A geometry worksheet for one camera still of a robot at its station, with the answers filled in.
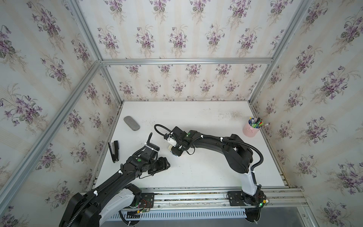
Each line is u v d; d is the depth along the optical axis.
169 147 0.86
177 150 0.80
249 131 0.93
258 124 0.88
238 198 0.73
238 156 0.51
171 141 0.80
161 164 0.72
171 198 0.75
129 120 1.04
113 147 0.90
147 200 0.73
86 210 0.39
